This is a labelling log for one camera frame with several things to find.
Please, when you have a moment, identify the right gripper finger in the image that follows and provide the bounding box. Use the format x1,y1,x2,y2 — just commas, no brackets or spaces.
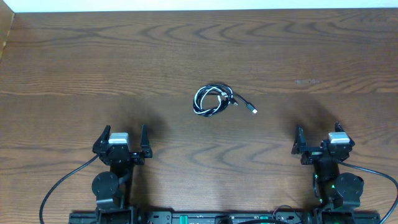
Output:
291,125,307,154
334,122,351,142

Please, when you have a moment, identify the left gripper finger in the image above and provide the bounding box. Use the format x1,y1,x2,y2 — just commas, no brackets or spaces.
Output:
140,125,153,158
92,125,111,154

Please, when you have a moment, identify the black USB cable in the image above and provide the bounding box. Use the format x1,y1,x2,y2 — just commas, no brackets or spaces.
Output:
193,83,258,118

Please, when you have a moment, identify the white USB cable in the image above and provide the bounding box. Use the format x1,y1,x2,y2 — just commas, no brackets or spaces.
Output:
193,86,229,114

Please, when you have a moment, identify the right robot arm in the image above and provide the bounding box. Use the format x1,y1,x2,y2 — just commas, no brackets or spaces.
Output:
292,122,364,223

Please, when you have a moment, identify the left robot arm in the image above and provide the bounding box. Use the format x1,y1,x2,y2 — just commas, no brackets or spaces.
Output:
91,125,153,223

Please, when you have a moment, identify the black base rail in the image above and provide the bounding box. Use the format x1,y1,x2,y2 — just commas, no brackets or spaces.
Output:
68,210,382,224

